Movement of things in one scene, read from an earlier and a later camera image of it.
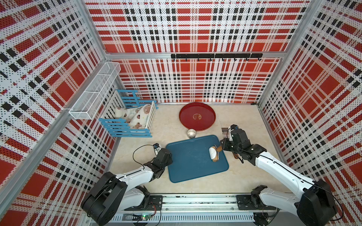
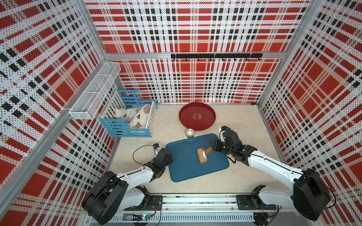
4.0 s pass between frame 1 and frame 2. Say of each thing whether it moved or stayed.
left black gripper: stayed
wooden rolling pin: moved
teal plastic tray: stayed
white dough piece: moved
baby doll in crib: stayed
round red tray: stayed
